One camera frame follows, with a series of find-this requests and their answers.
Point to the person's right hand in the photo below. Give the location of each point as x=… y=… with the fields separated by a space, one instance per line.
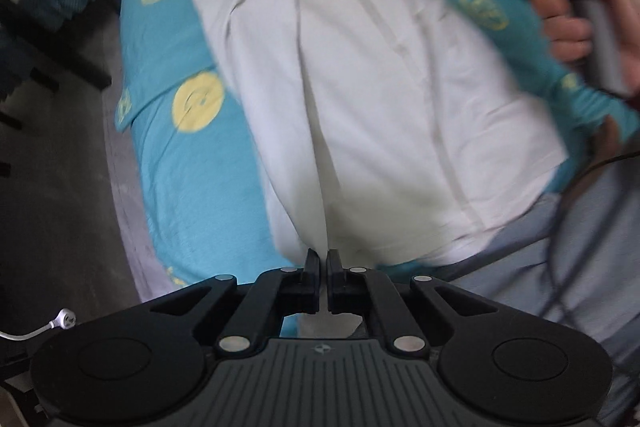
x=571 y=37

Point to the person's grey trousers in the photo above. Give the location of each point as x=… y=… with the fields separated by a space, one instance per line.
x=577 y=266

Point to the white t-shirt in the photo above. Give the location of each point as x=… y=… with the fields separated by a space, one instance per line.
x=387 y=130

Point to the teal patterned bed sheet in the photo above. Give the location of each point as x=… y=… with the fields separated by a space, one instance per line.
x=201 y=193

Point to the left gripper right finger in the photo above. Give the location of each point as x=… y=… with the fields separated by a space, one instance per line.
x=371 y=295

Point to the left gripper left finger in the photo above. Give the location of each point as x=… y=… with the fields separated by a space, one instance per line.
x=274 y=296

